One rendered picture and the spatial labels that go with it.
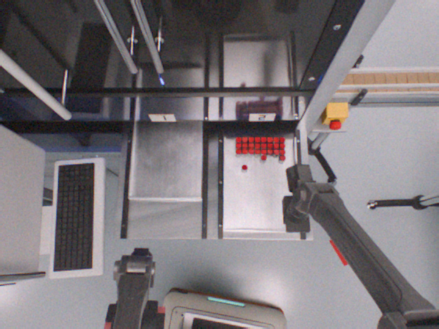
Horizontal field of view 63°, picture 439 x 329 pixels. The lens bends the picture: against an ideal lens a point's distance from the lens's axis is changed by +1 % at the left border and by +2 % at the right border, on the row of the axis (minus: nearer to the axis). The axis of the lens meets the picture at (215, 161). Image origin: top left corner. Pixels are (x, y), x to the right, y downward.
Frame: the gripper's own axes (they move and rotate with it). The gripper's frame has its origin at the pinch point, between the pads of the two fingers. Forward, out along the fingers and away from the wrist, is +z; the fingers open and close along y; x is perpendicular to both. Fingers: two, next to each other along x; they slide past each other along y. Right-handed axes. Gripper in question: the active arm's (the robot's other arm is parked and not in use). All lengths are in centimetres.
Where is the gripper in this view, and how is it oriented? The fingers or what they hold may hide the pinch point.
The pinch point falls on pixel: (291, 222)
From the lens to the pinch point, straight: 109.6
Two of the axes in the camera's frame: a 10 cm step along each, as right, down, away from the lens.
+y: 0.0, -9.1, 4.1
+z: 0.3, 4.1, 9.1
